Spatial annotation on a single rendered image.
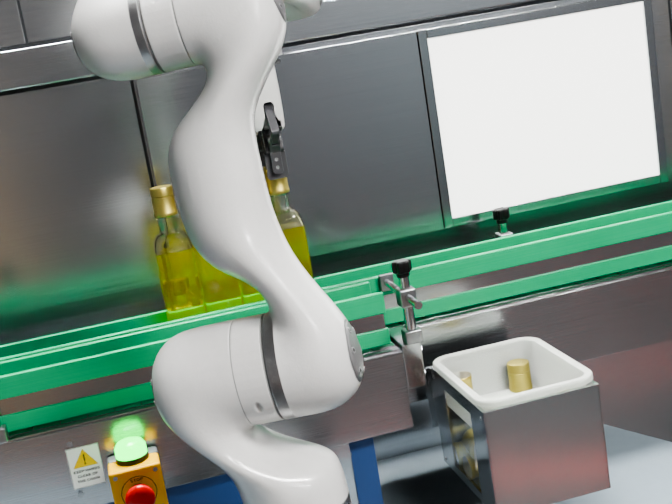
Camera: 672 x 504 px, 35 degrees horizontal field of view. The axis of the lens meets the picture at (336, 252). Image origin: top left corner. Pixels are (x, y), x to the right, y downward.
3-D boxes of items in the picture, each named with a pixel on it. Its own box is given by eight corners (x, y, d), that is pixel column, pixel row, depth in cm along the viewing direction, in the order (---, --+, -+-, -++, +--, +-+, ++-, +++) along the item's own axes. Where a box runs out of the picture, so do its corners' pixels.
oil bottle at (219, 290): (247, 346, 172) (222, 216, 167) (253, 356, 167) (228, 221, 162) (212, 354, 171) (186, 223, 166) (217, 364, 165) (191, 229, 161)
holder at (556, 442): (530, 423, 176) (518, 333, 173) (611, 488, 150) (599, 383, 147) (432, 448, 173) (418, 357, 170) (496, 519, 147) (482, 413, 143)
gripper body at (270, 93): (225, 61, 165) (238, 133, 168) (234, 61, 156) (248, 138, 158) (273, 52, 167) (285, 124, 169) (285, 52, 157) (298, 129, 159)
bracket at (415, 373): (411, 366, 170) (405, 324, 168) (431, 384, 161) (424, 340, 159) (390, 372, 169) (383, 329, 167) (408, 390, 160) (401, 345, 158)
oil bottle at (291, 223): (317, 331, 174) (295, 202, 169) (324, 340, 169) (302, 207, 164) (283, 338, 173) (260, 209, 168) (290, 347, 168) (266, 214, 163)
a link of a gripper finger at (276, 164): (260, 136, 161) (267, 180, 163) (263, 137, 158) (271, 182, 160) (281, 132, 162) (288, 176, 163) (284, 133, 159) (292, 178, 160)
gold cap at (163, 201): (178, 211, 164) (172, 182, 163) (177, 215, 161) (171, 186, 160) (155, 215, 164) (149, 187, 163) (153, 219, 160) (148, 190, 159)
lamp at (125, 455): (147, 449, 151) (143, 429, 150) (150, 461, 147) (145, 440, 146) (115, 457, 150) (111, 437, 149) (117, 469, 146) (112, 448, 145)
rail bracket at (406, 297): (401, 321, 170) (389, 245, 167) (435, 350, 154) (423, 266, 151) (383, 326, 169) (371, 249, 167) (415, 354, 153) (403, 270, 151)
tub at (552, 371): (539, 385, 170) (532, 333, 168) (606, 434, 148) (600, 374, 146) (435, 411, 166) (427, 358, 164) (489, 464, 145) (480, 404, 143)
